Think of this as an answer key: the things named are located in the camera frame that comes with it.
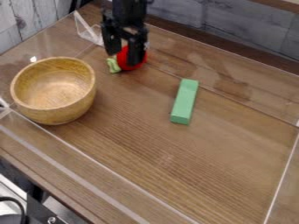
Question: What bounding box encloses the clear acrylic table barrier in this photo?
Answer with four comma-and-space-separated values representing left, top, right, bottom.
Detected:
0, 17, 299, 224

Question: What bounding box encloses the black cable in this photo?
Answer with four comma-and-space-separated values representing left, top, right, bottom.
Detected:
0, 196, 27, 224

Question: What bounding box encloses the red plush strawberry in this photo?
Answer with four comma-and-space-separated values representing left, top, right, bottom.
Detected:
107, 45, 147, 74

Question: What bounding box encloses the green rectangular block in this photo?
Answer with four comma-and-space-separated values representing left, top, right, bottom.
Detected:
171, 79, 199, 125

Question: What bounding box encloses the wooden bowl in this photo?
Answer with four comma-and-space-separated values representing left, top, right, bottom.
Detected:
11, 57, 96, 125

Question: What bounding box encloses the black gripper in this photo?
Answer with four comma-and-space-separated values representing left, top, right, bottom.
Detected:
102, 0, 148, 67

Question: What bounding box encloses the clear acrylic corner bracket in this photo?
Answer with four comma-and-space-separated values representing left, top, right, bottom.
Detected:
74, 10, 104, 46

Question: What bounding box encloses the black metal bracket with screw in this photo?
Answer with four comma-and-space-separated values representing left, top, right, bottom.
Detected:
25, 195, 68, 224

